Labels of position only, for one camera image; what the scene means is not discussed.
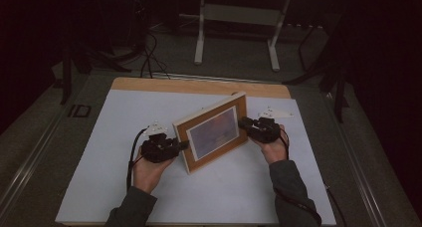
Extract black floor cables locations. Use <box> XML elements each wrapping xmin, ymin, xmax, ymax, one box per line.
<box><xmin>138</xmin><ymin>29</ymin><xmax>172</xmax><ymax>80</ymax></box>

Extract black rectangular floor plate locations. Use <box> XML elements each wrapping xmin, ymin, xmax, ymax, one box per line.
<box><xmin>67</xmin><ymin>104</ymin><xmax>93</xmax><ymax>118</ymax></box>

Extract person's right hand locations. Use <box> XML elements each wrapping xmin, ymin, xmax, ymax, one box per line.
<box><xmin>250</xmin><ymin>123</ymin><xmax>290</xmax><ymax>165</ymax></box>

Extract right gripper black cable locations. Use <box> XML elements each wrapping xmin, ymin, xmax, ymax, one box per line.
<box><xmin>273</xmin><ymin>126</ymin><xmax>322</xmax><ymax>227</ymax></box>

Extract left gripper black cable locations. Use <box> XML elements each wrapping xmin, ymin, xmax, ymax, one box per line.
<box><xmin>125</xmin><ymin>127</ymin><xmax>149</xmax><ymax>192</ymax></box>

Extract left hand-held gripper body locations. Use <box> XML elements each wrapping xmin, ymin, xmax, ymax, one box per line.
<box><xmin>140</xmin><ymin>120</ymin><xmax>182</xmax><ymax>164</ymax></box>

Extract thin black cable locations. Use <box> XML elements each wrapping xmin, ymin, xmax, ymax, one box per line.
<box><xmin>323</xmin><ymin>182</ymin><xmax>348</xmax><ymax>227</ymax></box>

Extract wooden picture frame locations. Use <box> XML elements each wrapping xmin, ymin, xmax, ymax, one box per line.
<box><xmin>172</xmin><ymin>91</ymin><xmax>250</xmax><ymax>176</ymax></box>

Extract white table mat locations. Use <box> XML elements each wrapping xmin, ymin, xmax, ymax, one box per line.
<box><xmin>54</xmin><ymin>89</ymin><xmax>336</xmax><ymax>226</ymax></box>

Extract white metal stand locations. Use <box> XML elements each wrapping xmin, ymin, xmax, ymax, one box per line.
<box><xmin>193</xmin><ymin>0</ymin><xmax>294</xmax><ymax>73</ymax></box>

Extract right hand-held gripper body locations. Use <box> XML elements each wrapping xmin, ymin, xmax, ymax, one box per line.
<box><xmin>249</xmin><ymin>106</ymin><xmax>295</xmax><ymax>144</ymax></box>

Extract black metal stand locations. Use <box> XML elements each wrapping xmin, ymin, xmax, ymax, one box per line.
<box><xmin>282</xmin><ymin>17</ymin><xmax>351</xmax><ymax>124</ymax></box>

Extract person's left hand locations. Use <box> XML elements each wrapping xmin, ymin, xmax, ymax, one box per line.
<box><xmin>131</xmin><ymin>146</ymin><xmax>177</xmax><ymax>195</ymax></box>

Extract metal floor rail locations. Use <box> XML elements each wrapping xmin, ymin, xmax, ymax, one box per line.
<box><xmin>322</xmin><ymin>92</ymin><xmax>390</xmax><ymax>227</ymax></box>
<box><xmin>0</xmin><ymin>112</ymin><xmax>69</xmax><ymax>210</ymax></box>

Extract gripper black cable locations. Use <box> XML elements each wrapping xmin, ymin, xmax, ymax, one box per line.
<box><xmin>273</xmin><ymin>126</ymin><xmax>322</xmax><ymax>227</ymax></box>
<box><xmin>125</xmin><ymin>127</ymin><xmax>149</xmax><ymax>192</ymax></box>

